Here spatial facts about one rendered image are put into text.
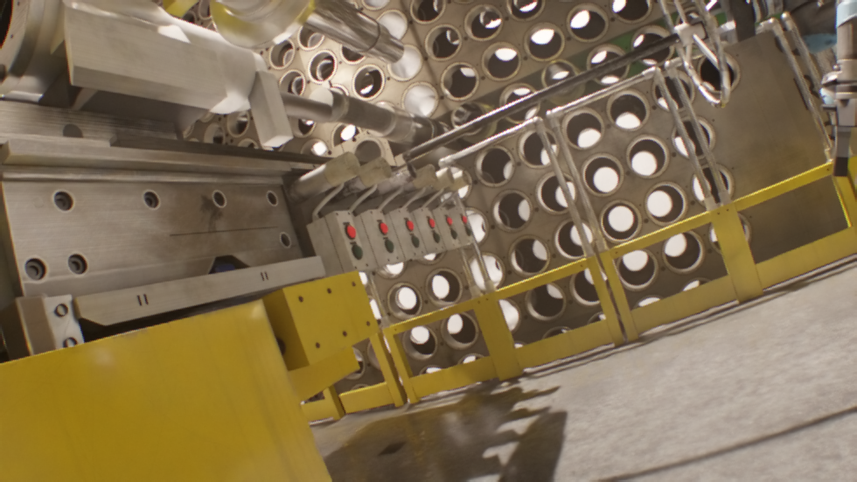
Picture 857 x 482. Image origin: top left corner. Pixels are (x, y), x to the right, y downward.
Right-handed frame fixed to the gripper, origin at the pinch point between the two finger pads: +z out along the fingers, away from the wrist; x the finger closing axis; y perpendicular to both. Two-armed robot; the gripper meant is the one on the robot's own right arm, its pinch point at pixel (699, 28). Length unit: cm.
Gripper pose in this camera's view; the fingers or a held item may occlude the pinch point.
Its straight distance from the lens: 130.4
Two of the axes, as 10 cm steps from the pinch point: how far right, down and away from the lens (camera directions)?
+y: 0.0, 7.4, -6.8
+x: 5.1, 5.8, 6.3
